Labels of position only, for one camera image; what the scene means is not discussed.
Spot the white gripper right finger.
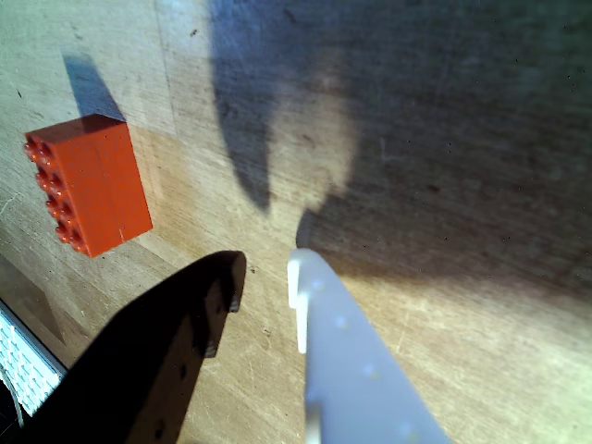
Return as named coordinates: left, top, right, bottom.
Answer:
left=287, top=248, right=452, bottom=444

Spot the red lego block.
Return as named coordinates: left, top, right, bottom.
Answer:
left=23, top=113, right=154, bottom=259

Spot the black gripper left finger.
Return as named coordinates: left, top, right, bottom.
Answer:
left=20, top=250, right=248, bottom=444

